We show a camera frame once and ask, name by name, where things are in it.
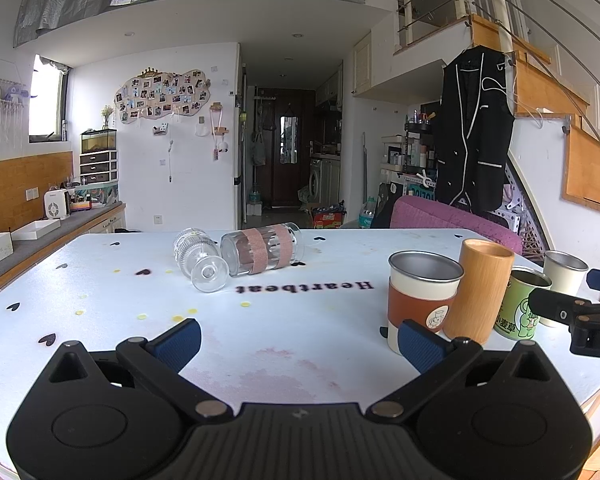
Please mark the washing machine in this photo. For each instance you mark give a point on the washing machine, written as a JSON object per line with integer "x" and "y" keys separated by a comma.
{"x": 320, "y": 180}

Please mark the cream metal cup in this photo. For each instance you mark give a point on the cream metal cup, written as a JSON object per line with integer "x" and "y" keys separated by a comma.
{"x": 562, "y": 272}

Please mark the black jacket with white trim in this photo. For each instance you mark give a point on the black jacket with white trim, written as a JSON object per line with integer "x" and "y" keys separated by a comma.
{"x": 472, "y": 130}

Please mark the white countertop appliance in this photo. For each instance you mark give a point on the white countertop appliance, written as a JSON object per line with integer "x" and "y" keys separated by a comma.
{"x": 56, "y": 205}

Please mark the glass fish tank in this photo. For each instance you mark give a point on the glass fish tank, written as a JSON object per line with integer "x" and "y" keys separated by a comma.
{"x": 99, "y": 141}

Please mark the wooden cup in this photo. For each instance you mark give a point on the wooden cup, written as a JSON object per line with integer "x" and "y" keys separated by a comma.
{"x": 480, "y": 295}

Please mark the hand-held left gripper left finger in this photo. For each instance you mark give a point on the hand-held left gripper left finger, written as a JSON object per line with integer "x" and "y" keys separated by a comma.
{"x": 177, "y": 346}

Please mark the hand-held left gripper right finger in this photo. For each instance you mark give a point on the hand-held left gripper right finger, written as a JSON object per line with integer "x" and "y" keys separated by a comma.
{"x": 421, "y": 351}

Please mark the cloud-shaped photo board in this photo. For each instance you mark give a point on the cloud-shaped photo board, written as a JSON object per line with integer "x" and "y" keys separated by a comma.
{"x": 162, "y": 94}

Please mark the green printed cup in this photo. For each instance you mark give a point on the green printed cup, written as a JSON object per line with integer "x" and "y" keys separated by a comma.
{"x": 517, "y": 310}

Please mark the hanging tote bag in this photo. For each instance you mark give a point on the hanging tote bag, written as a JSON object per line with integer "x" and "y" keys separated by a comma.
{"x": 258, "y": 150}

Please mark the vase with flowers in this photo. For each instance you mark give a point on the vase with flowers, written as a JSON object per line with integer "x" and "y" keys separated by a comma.
{"x": 107, "y": 117}

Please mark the metal cup with brown sleeve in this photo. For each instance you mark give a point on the metal cup with brown sleeve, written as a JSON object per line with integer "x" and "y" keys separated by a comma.
{"x": 420, "y": 300}

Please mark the grey kitchen counter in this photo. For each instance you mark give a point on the grey kitchen counter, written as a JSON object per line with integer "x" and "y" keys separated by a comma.
{"x": 55, "y": 250}

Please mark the plastic water bottle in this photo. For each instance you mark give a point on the plastic water bottle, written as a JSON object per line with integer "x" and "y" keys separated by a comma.
{"x": 367, "y": 216}

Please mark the red cardboard box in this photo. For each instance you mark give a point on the red cardboard box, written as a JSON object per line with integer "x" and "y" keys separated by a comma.
{"x": 328, "y": 219}

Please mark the dark wooden door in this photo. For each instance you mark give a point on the dark wooden door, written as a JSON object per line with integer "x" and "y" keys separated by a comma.
{"x": 287, "y": 150}

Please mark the glass cup with pink bands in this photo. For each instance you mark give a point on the glass cup with pink bands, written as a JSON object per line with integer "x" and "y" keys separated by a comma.
{"x": 262, "y": 250}

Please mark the black storage rack with bottles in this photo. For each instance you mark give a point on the black storage rack with bottles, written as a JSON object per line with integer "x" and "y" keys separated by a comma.
{"x": 420, "y": 152}

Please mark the small drawer unit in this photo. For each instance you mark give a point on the small drawer unit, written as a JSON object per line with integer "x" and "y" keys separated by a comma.
{"x": 98, "y": 167}

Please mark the wooden staircase with railing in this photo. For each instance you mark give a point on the wooden staircase with railing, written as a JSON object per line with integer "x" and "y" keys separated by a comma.
{"x": 555, "y": 90}

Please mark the white macrame wall hanging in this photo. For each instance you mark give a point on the white macrame wall hanging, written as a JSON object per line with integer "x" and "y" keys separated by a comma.
{"x": 2, "y": 110}

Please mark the flat white tray box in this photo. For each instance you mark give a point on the flat white tray box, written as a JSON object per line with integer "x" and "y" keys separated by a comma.
{"x": 35, "y": 230}

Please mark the ribbed clear glass cup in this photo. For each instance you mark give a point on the ribbed clear glass cup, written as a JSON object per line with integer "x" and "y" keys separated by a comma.
{"x": 196, "y": 255}

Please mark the window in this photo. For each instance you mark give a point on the window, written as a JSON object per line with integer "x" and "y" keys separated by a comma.
{"x": 46, "y": 100}

